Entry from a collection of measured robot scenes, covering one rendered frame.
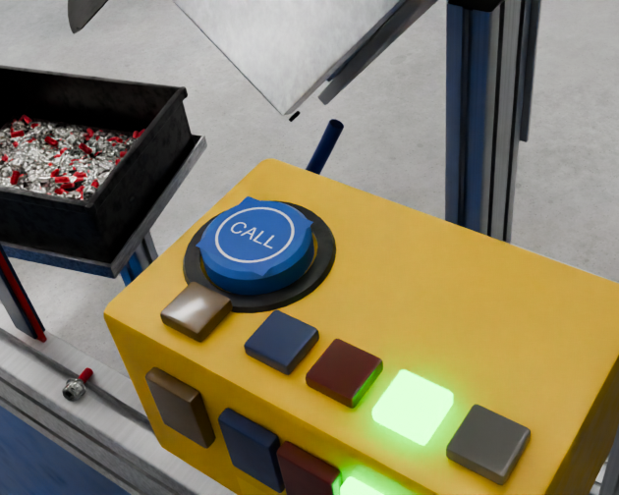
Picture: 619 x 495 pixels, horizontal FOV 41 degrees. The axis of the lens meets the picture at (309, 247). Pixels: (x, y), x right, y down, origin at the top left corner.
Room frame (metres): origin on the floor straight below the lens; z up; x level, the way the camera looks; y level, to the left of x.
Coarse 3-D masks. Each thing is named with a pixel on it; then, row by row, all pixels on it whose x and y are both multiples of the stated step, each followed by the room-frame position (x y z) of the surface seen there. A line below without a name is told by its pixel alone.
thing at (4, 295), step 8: (0, 272) 0.38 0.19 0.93; (0, 280) 0.38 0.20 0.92; (0, 288) 0.38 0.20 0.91; (8, 288) 0.38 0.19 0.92; (0, 296) 0.39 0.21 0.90; (8, 296) 0.38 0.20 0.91; (8, 304) 0.38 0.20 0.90; (16, 304) 0.38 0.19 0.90; (8, 312) 0.39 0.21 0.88; (16, 312) 0.38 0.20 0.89; (24, 312) 0.38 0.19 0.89; (16, 320) 0.38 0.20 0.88; (24, 320) 0.38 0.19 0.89; (24, 328) 0.38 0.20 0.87; (32, 328) 0.38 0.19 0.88; (32, 336) 0.38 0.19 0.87
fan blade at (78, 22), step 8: (72, 0) 0.67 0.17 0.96; (80, 0) 0.66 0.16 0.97; (88, 0) 0.64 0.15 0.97; (96, 0) 0.63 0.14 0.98; (104, 0) 0.62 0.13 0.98; (72, 8) 0.66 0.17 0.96; (80, 8) 0.64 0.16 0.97; (88, 8) 0.63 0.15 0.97; (96, 8) 0.62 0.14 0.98; (72, 16) 0.65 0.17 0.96; (80, 16) 0.63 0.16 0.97; (88, 16) 0.62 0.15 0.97; (72, 24) 0.63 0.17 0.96; (80, 24) 0.62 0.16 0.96
